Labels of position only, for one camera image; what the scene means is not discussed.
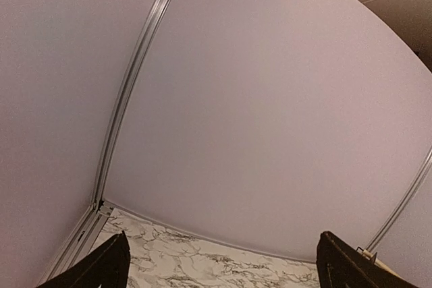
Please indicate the aluminium frame post right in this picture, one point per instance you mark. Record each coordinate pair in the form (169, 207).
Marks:
(413, 188)

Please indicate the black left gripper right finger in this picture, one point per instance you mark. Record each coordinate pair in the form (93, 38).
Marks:
(339, 265)

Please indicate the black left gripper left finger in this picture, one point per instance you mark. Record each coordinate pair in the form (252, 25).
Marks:
(106, 267)

